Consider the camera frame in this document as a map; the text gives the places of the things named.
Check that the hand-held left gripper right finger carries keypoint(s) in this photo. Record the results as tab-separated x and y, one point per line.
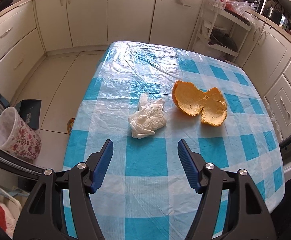
189	167

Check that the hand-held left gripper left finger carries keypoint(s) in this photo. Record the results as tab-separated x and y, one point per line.
101	167

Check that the white tissue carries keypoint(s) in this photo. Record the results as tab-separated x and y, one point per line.
148	122

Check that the orange peel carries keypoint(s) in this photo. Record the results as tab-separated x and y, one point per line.
190	100

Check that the floral trash bin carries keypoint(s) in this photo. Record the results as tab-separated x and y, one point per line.
23	142

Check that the clear plastic sheet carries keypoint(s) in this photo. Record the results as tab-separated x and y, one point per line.
273	116

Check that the blue checkered plastic tablecloth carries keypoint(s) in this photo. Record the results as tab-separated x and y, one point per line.
145	175

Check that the floral slipper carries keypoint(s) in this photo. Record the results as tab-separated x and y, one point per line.
71	125

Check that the cream cabinet arched panel doors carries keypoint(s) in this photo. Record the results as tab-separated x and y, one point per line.
273	62

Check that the dark blue dustpan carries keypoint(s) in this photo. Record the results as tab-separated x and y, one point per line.
29	112

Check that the white plastic rack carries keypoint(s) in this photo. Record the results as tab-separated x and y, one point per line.
10	195

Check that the black kettle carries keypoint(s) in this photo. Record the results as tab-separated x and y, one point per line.
273	15

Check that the red white knitted cloth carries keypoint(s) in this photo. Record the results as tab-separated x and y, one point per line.
1	216

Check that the dark cooking pot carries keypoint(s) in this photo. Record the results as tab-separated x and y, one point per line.
223	40

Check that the white trolley shelf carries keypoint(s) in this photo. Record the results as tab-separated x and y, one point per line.
218	20

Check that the cream base cabinet with doors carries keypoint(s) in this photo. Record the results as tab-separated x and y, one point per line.
125	12

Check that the cream drawer cabinet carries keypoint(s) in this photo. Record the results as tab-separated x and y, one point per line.
13	37

